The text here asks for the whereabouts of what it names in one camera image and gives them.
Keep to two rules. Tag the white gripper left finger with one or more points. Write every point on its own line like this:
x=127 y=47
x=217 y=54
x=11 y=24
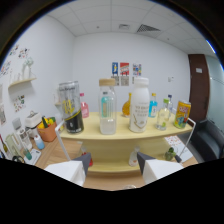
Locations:
x=71 y=171

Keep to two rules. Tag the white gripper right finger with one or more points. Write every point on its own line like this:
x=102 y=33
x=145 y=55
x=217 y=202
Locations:
x=156 y=169

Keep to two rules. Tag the yellow cartoon drink can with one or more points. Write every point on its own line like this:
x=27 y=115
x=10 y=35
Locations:
x=182 y=115

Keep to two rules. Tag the white light switch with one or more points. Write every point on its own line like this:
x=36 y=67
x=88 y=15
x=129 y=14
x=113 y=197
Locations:
x=170 y=79

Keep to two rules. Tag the clear jar wooden lid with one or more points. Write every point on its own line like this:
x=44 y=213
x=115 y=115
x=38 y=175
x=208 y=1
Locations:
x=107 y=110

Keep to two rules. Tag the white kitchen scale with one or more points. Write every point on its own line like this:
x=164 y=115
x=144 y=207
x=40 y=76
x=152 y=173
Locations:
x=35 y=158

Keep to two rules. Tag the white milk bottle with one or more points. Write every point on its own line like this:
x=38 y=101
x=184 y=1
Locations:
x=139 y=106

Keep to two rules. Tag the grey wall poster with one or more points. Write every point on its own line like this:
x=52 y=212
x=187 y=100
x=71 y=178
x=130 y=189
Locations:
x=115 y=80
x=124 y=80

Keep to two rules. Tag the two-tier wooden shelf rack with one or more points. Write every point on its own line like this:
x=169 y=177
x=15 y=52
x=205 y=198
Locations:
x=120 y=131

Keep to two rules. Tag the small light blue bottle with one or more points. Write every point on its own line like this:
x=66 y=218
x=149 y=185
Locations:
x=39 y=142

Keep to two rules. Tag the pink liquid bottle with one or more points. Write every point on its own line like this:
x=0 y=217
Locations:
x=84 y=108

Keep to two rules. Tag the red wall poster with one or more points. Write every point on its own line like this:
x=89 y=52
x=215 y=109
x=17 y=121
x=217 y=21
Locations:
x=124 y=68

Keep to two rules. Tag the black cylindrical grip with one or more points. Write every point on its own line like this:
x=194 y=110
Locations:
x=178 y=158

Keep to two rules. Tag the small wall photo collage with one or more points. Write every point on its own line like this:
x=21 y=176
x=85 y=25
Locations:
x=19 y=103

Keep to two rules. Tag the dark brown door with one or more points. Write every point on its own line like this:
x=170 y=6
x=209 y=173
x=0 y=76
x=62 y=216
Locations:
x=199 y=88

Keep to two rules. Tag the square ceiling fixture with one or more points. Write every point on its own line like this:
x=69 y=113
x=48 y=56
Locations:
x=124 y=26

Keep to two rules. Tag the cyan bottle yellow cap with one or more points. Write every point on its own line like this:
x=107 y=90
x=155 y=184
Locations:
x=153 y=106

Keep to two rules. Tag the clear bottle green cap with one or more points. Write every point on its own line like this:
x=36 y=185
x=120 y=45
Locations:
x=162 y=118

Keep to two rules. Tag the blue wall poster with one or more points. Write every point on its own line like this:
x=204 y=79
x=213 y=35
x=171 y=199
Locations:
x=115 y=68

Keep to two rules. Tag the wooden wall shelf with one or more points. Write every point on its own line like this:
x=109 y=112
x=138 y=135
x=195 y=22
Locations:
x=21 y=81

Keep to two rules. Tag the black pouch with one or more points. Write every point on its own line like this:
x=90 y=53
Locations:
x=18 y=159

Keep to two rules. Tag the clear bottle blue cap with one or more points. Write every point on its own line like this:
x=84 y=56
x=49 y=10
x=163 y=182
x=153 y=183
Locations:
x=170 y=105

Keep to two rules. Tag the orange liquid bottle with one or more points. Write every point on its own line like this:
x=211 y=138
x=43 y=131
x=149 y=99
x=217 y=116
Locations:
x=126 y=108

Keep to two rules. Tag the small wall shelf with vase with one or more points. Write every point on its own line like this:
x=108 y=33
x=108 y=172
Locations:
x=57 y=100

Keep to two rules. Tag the multicolour wall poster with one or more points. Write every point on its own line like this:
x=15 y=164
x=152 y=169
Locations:
x=137 y=69

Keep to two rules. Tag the black armchair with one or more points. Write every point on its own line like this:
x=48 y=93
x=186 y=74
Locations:
x=210 y=140

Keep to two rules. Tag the orange storage basket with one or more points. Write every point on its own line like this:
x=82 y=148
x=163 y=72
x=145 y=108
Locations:
x=48 y=131

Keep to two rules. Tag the small green cup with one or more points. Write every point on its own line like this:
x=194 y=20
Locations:
x=27 y=154

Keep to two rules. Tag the white countertop appliance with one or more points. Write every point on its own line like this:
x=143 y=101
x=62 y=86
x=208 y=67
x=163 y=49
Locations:
x=32 y=120

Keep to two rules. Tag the scattered colourful wall stickers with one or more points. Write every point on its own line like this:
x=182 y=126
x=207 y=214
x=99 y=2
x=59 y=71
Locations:
x=20 y=51

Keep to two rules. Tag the ceiling air vent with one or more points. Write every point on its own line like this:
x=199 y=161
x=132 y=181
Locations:
x=149 y=28

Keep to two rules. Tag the white door sign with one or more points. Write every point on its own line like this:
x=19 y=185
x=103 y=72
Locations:
x=199 y=70

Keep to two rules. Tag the tall black and silver can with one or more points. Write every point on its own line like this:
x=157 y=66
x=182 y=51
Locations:
x=71 y=106

